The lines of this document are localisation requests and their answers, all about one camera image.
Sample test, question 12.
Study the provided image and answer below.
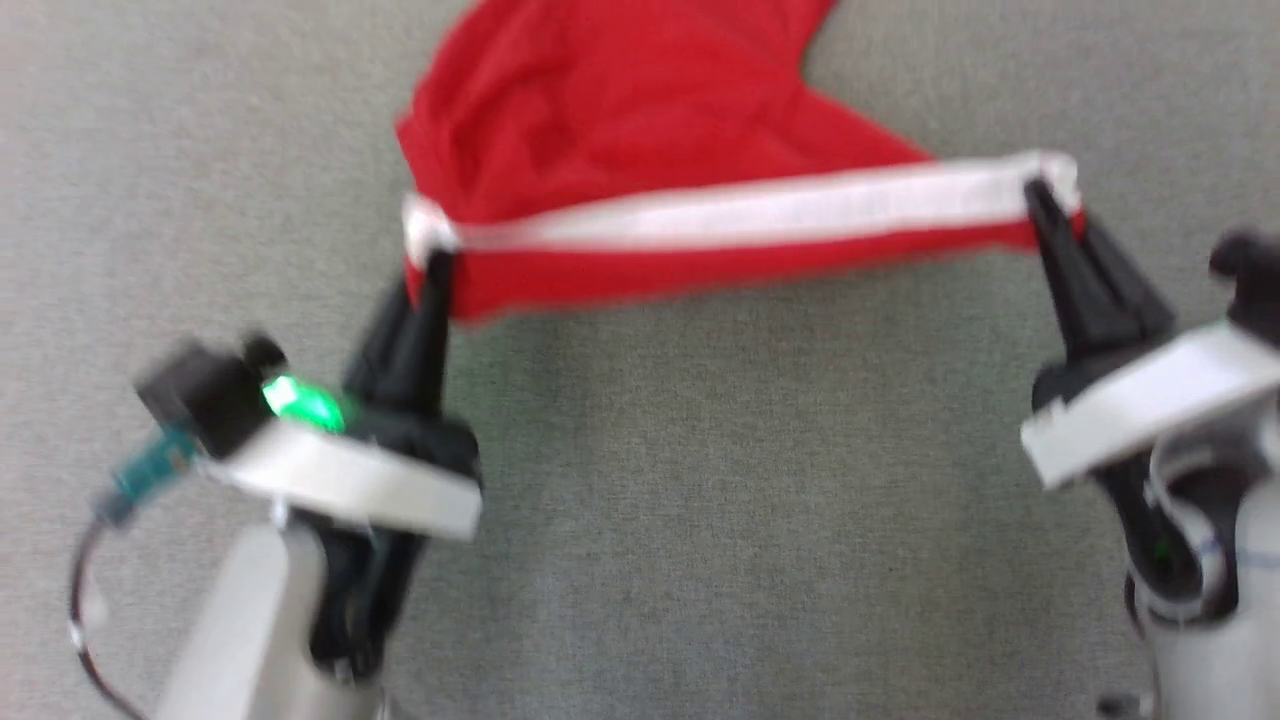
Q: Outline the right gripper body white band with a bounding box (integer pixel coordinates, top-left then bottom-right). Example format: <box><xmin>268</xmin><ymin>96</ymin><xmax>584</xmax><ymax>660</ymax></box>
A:
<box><xmin>1020</xmin><ymin>320</ymin><xmax>1280</xmax><ymax>491</ymax></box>

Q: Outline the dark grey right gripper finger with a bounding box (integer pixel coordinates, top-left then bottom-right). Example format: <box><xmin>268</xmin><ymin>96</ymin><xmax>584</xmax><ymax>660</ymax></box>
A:
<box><xmin>1080</xmin><ymin>213</ymin><xmax>1177</xmax><ymax>347</ymax></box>
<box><xmin>1024</xmin><ymin>180</ymin><xmax>1141</xmax><ymax>354</ymax></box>

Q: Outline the grey fabric sofa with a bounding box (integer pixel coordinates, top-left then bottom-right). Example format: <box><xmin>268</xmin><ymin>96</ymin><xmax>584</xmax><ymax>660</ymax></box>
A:
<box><xmin>0</xmin><ymin>0</ymin><xmax>1280</xmax><ymax>720</ymax></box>

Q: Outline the black cable with teal connector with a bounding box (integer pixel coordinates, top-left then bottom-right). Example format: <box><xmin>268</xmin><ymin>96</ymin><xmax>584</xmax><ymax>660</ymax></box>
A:
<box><xmin>68</xmin><ymin>425</ymin><xmax>201</xmax><ymax>720</ymax></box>

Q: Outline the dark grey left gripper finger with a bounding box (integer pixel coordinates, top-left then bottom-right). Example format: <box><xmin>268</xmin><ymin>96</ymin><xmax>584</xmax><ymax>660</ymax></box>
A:
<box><xmin>405</xmin><ymin>250</ymin><xmax>457</xmax><ymax>423</ymax></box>
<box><xmin>343</xmin><ymin>280</ymin><xmax>421</xmax><ymax>413</ymax></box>

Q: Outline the red garment with white waistband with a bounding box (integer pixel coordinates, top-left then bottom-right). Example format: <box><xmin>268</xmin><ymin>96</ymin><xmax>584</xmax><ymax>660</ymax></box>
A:
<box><xmin>395</xmin><ymin>0</ymin><xmax>1086</xmax><ymax>326</ymax></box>

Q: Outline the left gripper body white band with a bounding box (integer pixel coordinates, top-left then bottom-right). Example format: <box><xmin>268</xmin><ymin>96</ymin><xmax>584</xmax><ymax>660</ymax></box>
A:
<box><xmin>205</xmin><ymin>375</ymin><xmax>484</xmax><ymax>542</ymax></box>

